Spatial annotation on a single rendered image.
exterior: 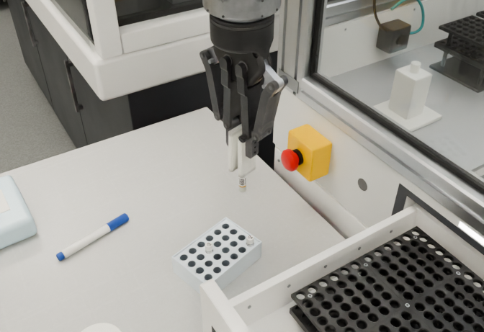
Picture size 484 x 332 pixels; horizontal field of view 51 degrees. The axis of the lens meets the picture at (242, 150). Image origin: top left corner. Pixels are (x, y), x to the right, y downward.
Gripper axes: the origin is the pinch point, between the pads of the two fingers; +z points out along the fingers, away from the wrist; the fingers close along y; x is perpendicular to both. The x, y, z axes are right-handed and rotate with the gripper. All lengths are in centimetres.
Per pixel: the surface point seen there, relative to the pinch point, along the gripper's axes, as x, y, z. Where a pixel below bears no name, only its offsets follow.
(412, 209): 16.7, 19.2, 10.4
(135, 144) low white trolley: 7.9, -39.8, 23.8
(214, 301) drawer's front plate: -16.5, 11.3, 6.9
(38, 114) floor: 45, -185, 100
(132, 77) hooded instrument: 17, -51, 15
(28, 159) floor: 23, -155, 100
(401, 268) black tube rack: 5.2, 23.8, 9.8
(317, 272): -0.8, 15.1, 12.7
